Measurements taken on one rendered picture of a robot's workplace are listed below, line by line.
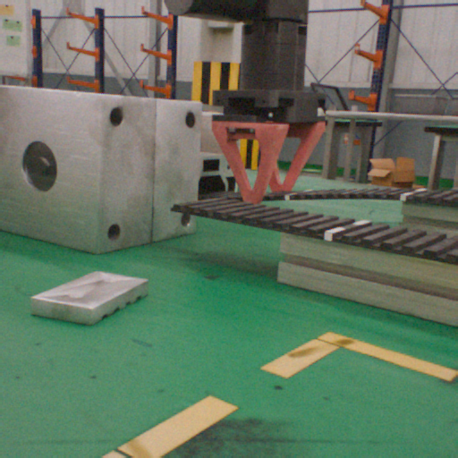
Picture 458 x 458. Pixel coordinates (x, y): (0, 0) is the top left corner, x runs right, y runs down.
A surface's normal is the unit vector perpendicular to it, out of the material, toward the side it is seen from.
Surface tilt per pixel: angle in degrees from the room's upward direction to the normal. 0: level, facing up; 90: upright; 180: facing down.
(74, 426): 0
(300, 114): 88
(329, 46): 90
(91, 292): 0
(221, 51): 90
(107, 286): 0
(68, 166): 90
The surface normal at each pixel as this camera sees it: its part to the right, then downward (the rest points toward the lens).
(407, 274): -0.57, 0.14
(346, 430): 0.07, -0.98
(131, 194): 0.82, 0.17
